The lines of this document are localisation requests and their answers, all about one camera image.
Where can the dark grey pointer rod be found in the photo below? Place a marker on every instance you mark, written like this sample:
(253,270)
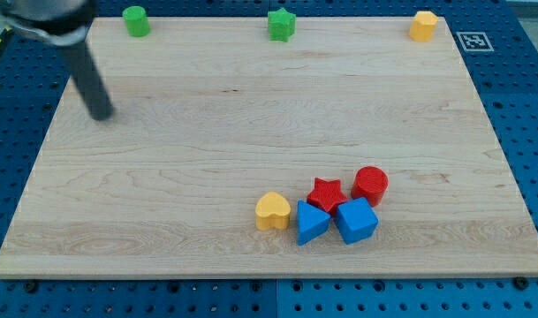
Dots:
(87,80)

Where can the black bolt right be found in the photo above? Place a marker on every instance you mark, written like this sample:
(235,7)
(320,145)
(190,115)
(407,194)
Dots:
(520,283)

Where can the yellow hexagon block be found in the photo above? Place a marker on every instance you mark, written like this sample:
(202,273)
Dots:
(423,26)

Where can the light wooden board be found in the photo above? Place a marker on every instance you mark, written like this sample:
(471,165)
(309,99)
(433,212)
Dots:
(210,115)

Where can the white fiducial marker tag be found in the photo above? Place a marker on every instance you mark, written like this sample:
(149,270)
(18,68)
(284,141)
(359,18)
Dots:
(472,41)

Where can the blue triangle block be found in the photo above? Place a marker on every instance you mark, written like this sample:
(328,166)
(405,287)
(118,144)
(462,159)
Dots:
(311,222)

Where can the blue cube block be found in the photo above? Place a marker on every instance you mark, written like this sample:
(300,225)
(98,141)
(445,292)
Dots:
(356,220)

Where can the red cylinder block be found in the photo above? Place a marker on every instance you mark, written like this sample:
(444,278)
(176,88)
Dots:
(371,183)

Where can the green star block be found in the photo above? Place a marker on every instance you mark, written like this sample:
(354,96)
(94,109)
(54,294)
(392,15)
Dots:
(281,25)

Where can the black bolt left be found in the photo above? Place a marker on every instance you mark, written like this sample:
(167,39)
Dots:
(30,286)

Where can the red star block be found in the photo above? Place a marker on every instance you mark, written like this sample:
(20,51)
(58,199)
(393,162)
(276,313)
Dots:
(327,195)

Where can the yellow heart block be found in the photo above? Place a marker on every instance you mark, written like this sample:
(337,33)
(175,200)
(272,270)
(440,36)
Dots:
(272,211)

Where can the black bolt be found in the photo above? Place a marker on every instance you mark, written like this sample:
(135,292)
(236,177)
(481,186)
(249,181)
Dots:
(520,283)
(30,286)

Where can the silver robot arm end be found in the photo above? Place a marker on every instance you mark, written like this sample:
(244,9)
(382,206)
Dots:
(59,23)

